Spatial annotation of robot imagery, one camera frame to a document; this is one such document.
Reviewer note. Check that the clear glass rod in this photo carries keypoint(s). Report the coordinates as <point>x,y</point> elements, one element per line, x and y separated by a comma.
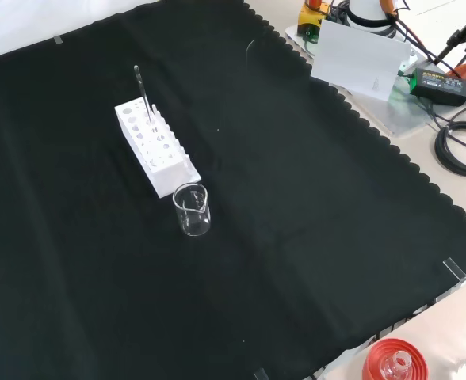
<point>142,85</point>

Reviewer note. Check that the white test tube rack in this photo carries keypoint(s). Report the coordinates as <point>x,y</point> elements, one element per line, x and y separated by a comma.
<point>165,179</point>

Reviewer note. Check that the clear glass beaker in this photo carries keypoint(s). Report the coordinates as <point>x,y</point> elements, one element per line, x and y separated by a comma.
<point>193,227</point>

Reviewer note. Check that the black bench cloth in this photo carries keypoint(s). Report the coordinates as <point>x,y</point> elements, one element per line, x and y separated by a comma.
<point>296,198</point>

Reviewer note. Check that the pale white board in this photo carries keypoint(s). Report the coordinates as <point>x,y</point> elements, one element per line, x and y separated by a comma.
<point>356,59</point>

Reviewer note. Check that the yellow stop button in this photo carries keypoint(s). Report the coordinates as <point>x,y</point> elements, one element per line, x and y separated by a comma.
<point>308,17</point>

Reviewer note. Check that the red ribbed funnel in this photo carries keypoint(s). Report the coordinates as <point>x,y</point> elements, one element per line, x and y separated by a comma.
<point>375,356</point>

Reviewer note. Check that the black power adapter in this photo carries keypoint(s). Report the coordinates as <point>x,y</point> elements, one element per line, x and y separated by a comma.
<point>439,85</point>

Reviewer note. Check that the small clear glass flask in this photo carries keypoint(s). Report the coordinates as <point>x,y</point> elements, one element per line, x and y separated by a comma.
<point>397,366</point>

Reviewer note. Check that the orange clamp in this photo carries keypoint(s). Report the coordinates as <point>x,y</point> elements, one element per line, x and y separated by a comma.
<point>464,71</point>

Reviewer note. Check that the black tripod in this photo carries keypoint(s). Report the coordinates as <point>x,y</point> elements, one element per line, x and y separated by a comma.
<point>461,33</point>

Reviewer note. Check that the metal base plate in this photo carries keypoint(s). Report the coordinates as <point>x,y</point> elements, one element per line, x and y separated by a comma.
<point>403,112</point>

